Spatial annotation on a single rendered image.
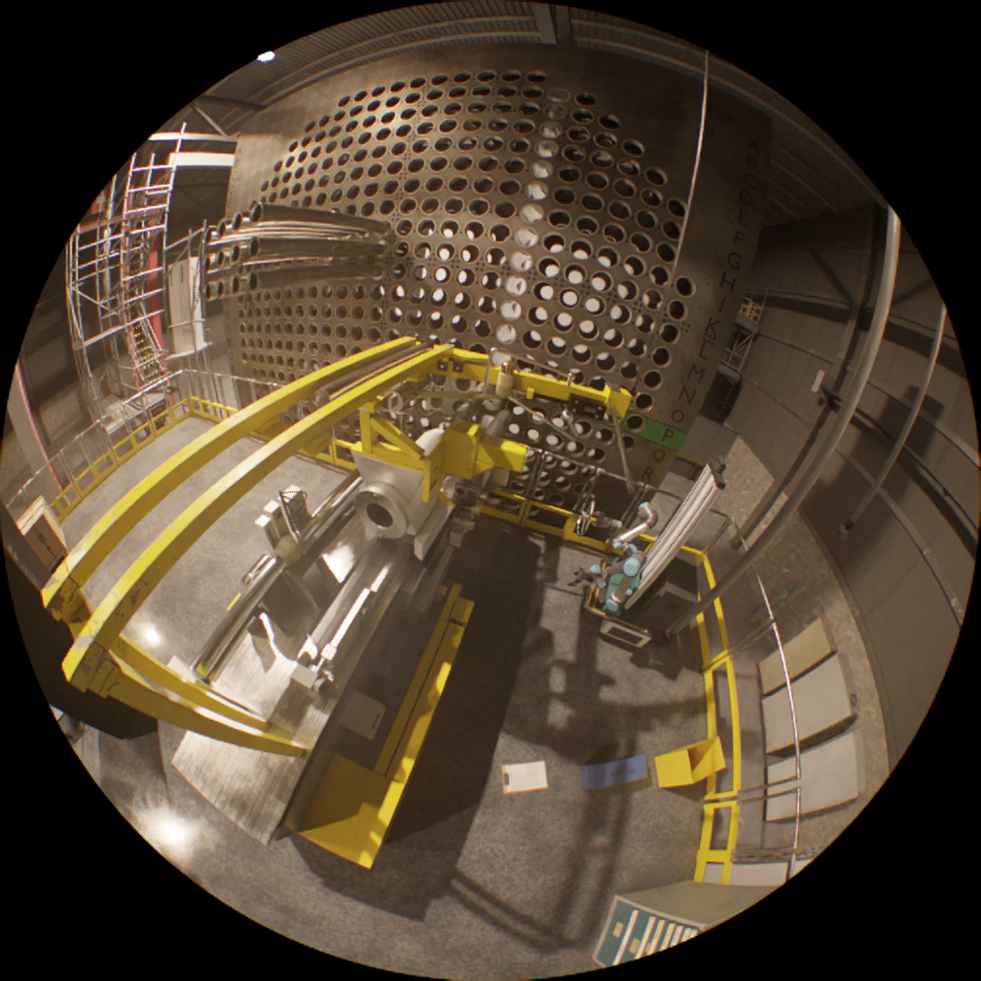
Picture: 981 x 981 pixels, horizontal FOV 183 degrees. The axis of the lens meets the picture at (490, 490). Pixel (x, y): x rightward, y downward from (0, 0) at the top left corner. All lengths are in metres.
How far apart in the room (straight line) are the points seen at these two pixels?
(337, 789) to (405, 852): 0.84
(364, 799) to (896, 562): 7.94
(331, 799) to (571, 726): 1.80
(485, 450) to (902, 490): 7.68
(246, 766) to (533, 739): 1.91
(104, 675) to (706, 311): 4.21
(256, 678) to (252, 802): 0.63
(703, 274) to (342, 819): 5.04
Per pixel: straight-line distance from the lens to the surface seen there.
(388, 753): 1.89
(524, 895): 2.80
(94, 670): 0.66
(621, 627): 2.88
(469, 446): 1.42
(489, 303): 4.19
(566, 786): 2.67
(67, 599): 0.83
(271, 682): 1.68
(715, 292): 3.79
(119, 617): 0.62
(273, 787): 1.64
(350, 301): 4.44
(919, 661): 7.22
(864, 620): 7.65
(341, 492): 1.70
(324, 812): 2.00
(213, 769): 1.81
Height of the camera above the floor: 2.46
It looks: 38 degrees down
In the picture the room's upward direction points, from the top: 13 degrees clockwise
